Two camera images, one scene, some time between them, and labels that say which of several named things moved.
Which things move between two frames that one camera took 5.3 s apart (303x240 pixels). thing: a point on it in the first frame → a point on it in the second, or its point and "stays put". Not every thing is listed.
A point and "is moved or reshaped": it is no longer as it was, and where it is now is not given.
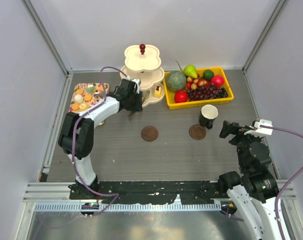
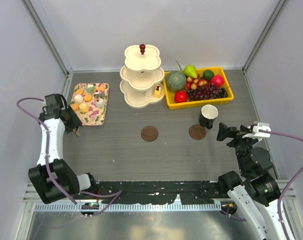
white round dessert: x=78 y=98 stays put
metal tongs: x=131 y=113 is moved or reshaped
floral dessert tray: x=87 y=95 stays put
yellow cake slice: x=158 y=93 stays put
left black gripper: x=138 y=107 → x=76 y=121
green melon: x=176 y=81 stays put
